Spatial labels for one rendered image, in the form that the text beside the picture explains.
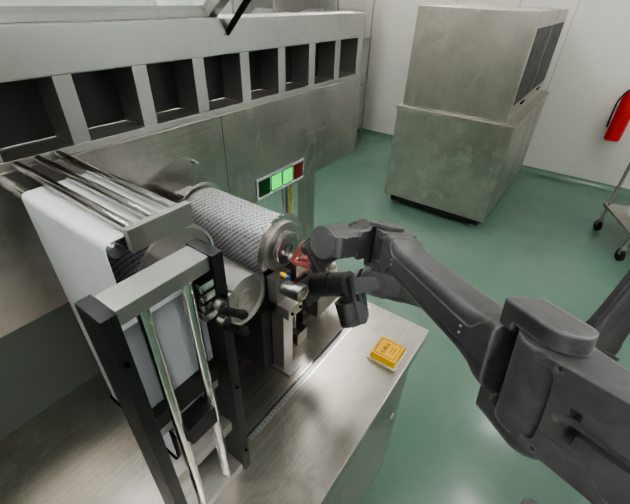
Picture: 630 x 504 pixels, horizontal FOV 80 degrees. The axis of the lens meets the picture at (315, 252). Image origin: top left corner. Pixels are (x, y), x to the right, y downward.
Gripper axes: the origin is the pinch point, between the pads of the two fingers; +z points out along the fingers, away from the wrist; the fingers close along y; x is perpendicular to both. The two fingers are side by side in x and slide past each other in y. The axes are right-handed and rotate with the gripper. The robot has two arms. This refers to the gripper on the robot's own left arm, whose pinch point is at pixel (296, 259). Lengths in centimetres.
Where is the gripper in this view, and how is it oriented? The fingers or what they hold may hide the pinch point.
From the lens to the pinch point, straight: 82.0
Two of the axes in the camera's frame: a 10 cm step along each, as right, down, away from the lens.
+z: -6.9, 2.6, 6.8
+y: 5.4, -4.3, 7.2
